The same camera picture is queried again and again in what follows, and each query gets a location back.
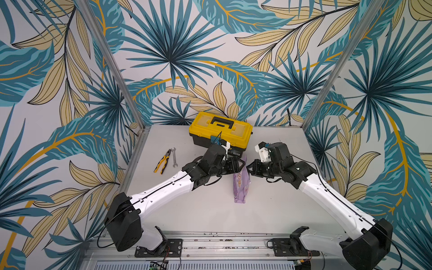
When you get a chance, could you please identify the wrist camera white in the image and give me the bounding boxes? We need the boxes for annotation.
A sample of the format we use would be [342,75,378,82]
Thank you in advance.
[255,142,271,163]
[220,141,231,155]

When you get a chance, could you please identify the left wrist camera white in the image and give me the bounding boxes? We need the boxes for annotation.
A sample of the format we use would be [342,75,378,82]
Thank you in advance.
[220,141,231,155]

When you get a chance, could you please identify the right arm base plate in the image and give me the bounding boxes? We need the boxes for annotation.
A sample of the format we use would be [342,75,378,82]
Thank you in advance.
[266,238,321,259]

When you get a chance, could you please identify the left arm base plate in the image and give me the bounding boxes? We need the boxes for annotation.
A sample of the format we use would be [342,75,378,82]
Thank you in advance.
[135,238,183,258]

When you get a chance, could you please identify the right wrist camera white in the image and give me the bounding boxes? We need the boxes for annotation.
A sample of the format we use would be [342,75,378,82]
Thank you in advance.
[255,142,271,163]

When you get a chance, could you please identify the purple oats bag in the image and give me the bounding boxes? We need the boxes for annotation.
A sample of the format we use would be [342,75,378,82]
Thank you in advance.
[233,156,251,204]

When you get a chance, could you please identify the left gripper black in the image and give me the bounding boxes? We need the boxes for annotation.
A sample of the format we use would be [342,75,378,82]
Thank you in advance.
[210,155,246,176]

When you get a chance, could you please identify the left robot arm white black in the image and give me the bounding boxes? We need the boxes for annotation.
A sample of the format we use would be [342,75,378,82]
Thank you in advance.
[104,145,245,254]

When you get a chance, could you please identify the silver wrench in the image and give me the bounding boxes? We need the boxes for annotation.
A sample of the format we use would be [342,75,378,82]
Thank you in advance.
[171,147,178,168]

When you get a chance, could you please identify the yellow black pliers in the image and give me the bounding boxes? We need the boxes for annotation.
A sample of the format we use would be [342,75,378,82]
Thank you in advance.
[154,149,172,174]

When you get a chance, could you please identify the aluminium rail frame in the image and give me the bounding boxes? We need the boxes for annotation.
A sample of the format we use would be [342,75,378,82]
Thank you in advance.
[79,231,352,270]

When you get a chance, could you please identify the yellow black toolbox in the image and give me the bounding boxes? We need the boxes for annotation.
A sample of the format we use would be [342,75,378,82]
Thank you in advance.
[189,112,253,158]

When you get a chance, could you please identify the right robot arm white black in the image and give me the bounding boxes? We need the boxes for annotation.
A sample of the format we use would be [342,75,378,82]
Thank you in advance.
[247,142,393,270]

